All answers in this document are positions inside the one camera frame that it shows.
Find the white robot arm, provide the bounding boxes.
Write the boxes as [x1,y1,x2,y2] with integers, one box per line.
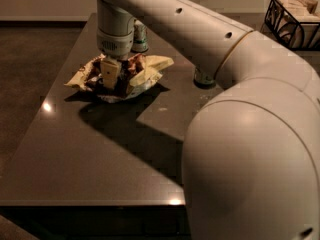
[103,0,320,240]

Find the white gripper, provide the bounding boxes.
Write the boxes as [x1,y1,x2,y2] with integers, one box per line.
[97,0,134,90]

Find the black wire napkin holder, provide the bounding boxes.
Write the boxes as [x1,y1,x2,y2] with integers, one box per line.
[264,0,320,51]

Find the white green soda can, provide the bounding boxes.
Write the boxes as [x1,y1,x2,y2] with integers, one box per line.
[132,20,149,53]

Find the brown chip bag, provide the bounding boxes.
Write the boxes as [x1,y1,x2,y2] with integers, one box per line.
[66,53,174,103]

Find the dark cabinet drawers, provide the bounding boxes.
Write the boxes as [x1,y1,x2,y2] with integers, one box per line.
[1,206,192,240]

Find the white paper napkins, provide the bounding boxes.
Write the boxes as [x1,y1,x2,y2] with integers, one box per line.
[275,0,320,50]

